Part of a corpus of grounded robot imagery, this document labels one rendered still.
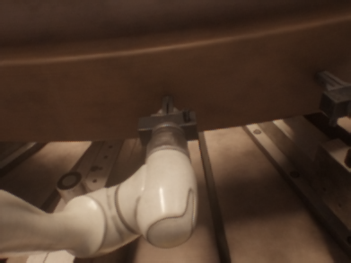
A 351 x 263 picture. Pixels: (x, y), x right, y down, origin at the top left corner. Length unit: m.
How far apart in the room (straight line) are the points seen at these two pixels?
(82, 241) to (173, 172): 0.18
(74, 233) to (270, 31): 0.59
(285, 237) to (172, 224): 0.88
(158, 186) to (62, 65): 0.44
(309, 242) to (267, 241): 0.16
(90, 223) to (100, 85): 0.38
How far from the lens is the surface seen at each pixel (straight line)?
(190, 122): 0.61
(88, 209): 0.51
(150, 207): 0.44
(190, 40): 0.71
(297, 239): 1.28
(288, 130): 1.51
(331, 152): 1.10
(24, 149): 1.96
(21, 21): 0.92
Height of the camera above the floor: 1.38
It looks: 37 degrees down
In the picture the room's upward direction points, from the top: 9 degrees counter-clockwise
